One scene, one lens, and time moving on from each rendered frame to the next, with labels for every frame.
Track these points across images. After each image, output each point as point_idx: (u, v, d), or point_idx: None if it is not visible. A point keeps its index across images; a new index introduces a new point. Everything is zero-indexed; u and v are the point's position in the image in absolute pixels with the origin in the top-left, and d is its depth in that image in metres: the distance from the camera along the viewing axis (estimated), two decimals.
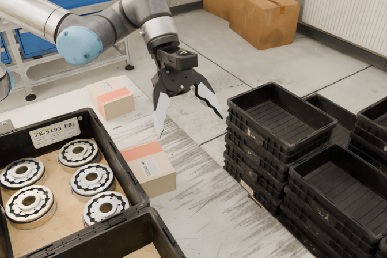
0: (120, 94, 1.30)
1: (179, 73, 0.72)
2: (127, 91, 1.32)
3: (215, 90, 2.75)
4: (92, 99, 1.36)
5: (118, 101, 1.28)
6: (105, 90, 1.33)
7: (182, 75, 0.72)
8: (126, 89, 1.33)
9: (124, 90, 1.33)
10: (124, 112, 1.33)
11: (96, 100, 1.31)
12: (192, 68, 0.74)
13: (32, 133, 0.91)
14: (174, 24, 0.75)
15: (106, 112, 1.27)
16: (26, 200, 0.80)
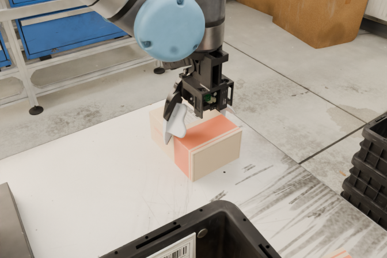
0: (217, 129, 0.68)
1: None
2: (229, 123, 0.70)
3: (275, 101, 2.12)
4: (159, 137, 0.73)
5: (218, 145, 0.66)
6: (186, 121, 0.70)
7: None
8: (227, 120, 0.71)
9: (223, 121, 0.70)
10: (223, 163, 0.70)
11: (171, 141, 0.69)
12: (176, 82, 0.63)
13: None
14: None
15: (195, 166, 0.65)
16: None
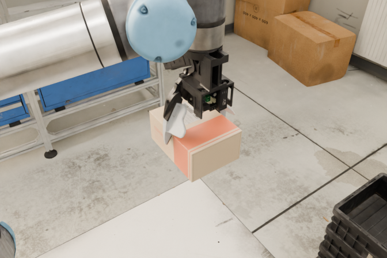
0: (217, 130, 0.68)
1: None
2: (229, 124, 0.70)
3: (268, 144, 2.33)
4: (159, 137, 0.73)
5: (217, 145, 0.66)
6: (186, 121, 0.70)
7: None
8: (227, 120, 0.71)
9: (223, 121, 0.70)
10: (223, 164, 0.70)
11: (170, 141, 0.69)
12: (176, 82, 0.63)
13: None
14: None
15: (194, 166, 0.65)
16: None
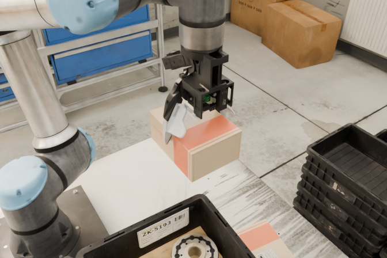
0: (217, 130, 0.68)
1: None
2: (229, 124, 0.70)
3: (259, 116, 2.57)
4: (159, 137, 0.73)
5: (217, 145, 0.66)
6: (186, 121, 0.70)
7: None
8: (227, 120, 0.71)
9: (223, 121, 0.70)
10: (223, 164, 0.70)
11: (170, 141, 0.69)
12: (176, 82, 0.63)
13: (140, 233, 0.73)
14: (179, 27, 0.57)
15: (194, 166, 0.65)
16: None
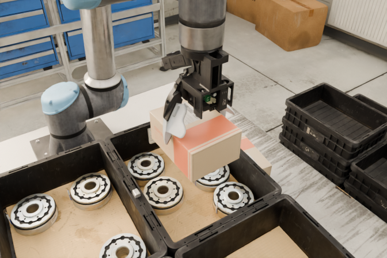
0: (217, 130, 0.68)
1: None
2: (229, 124, 0.70)
3: (251, 91, 2.84)
4: (159, 137, 0.73)
5: (217, 145, 0.66)
6: (186, 121, 0.70)
7: None
8: (227, 120, 0.71)
9: (223, 121, 0.70)
10: (223, 164, 0.70)
11: (170, 141, 0.69)
12: (176, 82, 0.63)
13: (150, 130, 1.01)
14: (179, 27, 0.57)
15: (194, 166, 0.65)
16: (159, 189, 0.90)
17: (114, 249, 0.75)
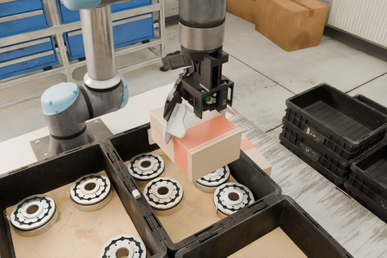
0: (217, 130, 0.68)
1: None
2: (229, 124, 0.70)
3: (251, 91, 2.84)
4: (159, 137, 0.73)
5: (217, 145, 0.66)
6: (186, 121, 0.70)
7: None
8: (227, 120, 0.71)
9: (223, 121, 0.70)
10: (223, 164, 0.70)
11: (170, 141, 0.69)
12: (176, 82, 0.63)
13: (150, 131, 1.01)
14: (179, 27, 0.57)
15: (194, 166, 0.65)
16: (159, 190, 0.90)
17: (114, 250, 0.75)
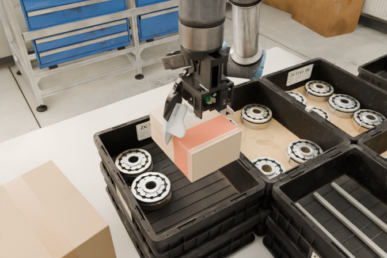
0: (217, 130, 0.68)
1: None
2: (229, 124, 0.70)
3: None
4: (159, 137, 0.73)
5: (217, 145, 0.66)
6: (186, 121, 0.70)
7: None
8: (227, 120, 0.71)
9: (223, 121, 0.70)
10: (223, 164, 0.70)
11: (170, 141, 0.69)
12: (176, 82, 0.63)
13: (289, 74, 1.27)
14: (178, 27, 0.57)
15: (194, 166, 0.65)
16: None
17: (299, 147, 1.01)
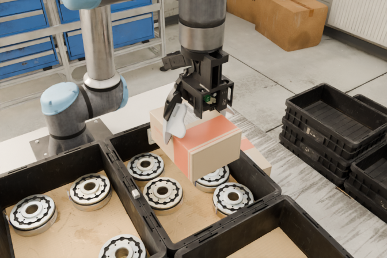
0: (217, 130, 0.68)
1: None
2: (229, 124, 0.70)
3: (251, 91, 2.84)
4: (159, 137, 0.73)
5: (217, 145, 0.66)
6: (186, 121, 0.70)
7: None
8: (227, 120, 0.71)
9: (223, 121, 0.70)
10: (223, 164, 0.70)
11: (170, 141, 0.69)
12: (176, 82, 0.63)
13: (149, 131, 1.01)
14: (179, 27, 0.57)
15: (194, 166, 0.65)
16: (158, 190, 0.90)
17: (114, 250, 0.75)
